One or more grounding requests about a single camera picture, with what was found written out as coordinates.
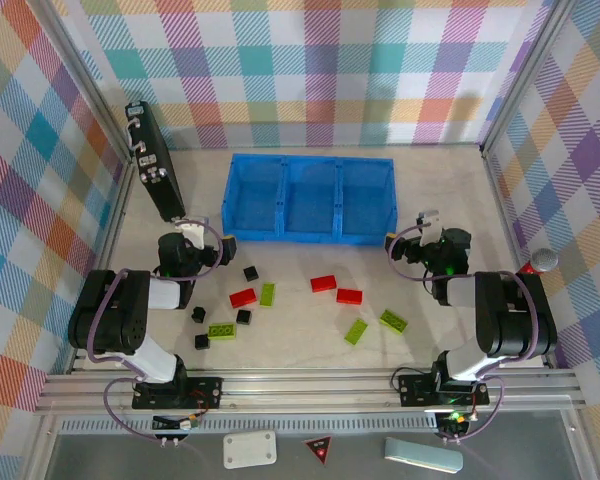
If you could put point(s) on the green lego brick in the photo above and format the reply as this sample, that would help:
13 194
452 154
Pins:
356 331
267 294
393 321
222 331

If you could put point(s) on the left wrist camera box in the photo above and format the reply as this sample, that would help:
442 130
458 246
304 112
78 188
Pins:
192 231

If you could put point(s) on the light blue block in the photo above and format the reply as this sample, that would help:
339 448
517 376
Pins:
422 454

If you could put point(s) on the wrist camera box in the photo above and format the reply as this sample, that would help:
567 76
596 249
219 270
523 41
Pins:
430 232
192 231

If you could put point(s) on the red lego brick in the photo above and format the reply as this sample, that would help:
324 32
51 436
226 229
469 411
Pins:
243 298
323 283
349 296

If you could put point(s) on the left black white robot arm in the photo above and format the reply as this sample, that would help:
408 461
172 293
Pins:
110 320

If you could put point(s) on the black electronics box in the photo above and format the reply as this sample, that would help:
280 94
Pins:
157 170

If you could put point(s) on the aluminium mounting rail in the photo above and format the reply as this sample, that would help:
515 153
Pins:
305 395

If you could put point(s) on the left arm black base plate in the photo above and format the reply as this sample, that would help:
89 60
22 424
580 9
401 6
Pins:
205 392

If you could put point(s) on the black square lego brick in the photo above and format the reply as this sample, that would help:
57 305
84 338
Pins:
250 273
198 314
243 317
201 342

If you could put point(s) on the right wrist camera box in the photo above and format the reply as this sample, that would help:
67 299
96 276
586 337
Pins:
430 232

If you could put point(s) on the aluminium frame post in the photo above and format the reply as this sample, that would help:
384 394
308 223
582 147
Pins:
526 75
86 80

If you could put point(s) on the blue three-compartment bin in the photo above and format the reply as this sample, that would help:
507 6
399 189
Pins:
260 200

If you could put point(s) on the white rectangular plate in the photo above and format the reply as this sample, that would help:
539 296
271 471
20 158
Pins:
250 449

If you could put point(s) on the red black triangle marker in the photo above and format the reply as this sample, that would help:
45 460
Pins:
317 446

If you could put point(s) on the aluminium frame side rail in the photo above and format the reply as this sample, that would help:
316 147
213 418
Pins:
500 200
111 225

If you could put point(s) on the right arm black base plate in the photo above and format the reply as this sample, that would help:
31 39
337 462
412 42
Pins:
415 390

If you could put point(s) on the connector board with green light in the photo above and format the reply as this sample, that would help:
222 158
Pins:
452 420

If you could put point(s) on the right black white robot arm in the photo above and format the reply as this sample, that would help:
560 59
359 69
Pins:
510 320

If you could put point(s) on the red glitter toy microphone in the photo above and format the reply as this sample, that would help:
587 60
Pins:
545 260

